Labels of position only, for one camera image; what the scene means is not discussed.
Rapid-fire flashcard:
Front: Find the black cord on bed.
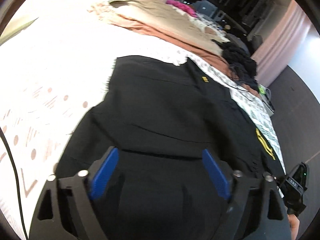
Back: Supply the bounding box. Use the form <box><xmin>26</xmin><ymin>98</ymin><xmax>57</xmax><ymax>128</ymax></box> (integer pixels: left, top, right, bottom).
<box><xmin>224</xmin><ymin>80</ymin><xmax>256</xmax><ymax>103</ymax></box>

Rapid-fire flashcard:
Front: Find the patterned white bedspread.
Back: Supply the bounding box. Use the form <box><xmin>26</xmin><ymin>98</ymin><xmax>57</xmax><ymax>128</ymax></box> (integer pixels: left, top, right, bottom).
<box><xmin>1</xmin><ymin>0</ymin><xmax>282</xmax><ymax>239</ymax></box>

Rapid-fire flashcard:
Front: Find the white nightstand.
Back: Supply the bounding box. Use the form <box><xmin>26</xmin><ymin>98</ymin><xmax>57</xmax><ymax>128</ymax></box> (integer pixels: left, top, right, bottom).
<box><xmin>259</xmin><ymin>87</ymin><xmax>274</xmax><ymax>116</ymax></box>

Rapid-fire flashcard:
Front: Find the person's right hand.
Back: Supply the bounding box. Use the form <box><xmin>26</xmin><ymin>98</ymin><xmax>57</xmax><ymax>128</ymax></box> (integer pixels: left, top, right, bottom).
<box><xmin>287</xmin><ymin>215</ymin><xmax>300</xmax><ymax>240</ymax></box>

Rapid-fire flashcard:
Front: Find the green object on nightstand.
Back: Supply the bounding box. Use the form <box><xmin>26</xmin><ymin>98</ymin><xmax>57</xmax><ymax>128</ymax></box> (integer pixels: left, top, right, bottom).
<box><xmin>258</xmin><ymin>85</ymin><xmax>266</xmax><ymax>94</ymax></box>

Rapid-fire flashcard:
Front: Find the tan and rust blanket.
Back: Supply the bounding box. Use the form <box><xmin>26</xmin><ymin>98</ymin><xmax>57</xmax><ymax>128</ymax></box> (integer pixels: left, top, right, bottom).
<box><xmin>89</xmin><ymin>0</ymin><xmax>258</xmax><ymax>98</ymax></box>

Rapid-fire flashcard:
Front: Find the black cable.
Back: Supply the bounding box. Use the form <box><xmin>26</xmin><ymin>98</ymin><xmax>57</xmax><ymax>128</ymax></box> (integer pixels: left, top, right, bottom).
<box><xmin>0</xmin><ymin>127</ymin><xmax>29</xmax><ymax>240</ymax></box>

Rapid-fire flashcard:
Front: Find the black clothes pile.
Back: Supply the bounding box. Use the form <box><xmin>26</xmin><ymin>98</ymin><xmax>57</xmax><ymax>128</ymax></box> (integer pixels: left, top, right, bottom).
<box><xmin>212</xmin><ymin>40</ymin><xmax>259</xmax><ymax>92</ymax></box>

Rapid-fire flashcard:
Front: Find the black jacket with yellow patch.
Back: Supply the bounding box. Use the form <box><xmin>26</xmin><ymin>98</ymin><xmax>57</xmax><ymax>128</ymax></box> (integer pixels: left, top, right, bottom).
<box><xmin>56</xmin><ymin>56</ymin><xmax>284</xmax><ymax>239</ymax></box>

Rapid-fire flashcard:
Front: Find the magenta clothing item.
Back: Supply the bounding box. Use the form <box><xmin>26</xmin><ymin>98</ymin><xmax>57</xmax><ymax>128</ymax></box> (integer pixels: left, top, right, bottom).
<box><xmin>166</xmin><ymin>0</ymin><xmax>198</xmax><ymax>18</ymax></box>

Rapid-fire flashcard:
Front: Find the pink curtain right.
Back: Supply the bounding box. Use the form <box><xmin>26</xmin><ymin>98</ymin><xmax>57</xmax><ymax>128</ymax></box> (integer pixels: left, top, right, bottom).
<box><xmin>252</xmin><ymin>0</ymin><xmax>311</xmax><ymax>87</ymax></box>

